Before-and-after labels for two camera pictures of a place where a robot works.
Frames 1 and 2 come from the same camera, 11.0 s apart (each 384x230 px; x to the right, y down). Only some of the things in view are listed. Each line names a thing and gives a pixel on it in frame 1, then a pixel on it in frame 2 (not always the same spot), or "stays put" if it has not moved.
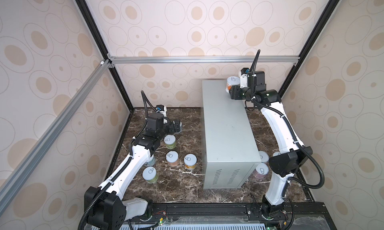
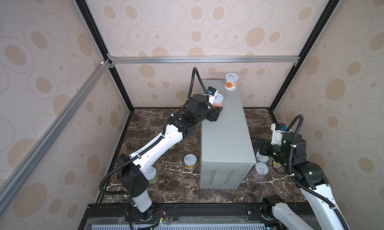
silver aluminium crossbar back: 199,59 stays put
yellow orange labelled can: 190,161 stays put
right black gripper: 235,92 to 267,145
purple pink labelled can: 261,171 stays put
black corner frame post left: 99,40 stays put
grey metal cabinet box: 232,144 stays put
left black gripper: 172,129 to 213,113
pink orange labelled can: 172,157 to 218,100
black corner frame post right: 333,2 stays put
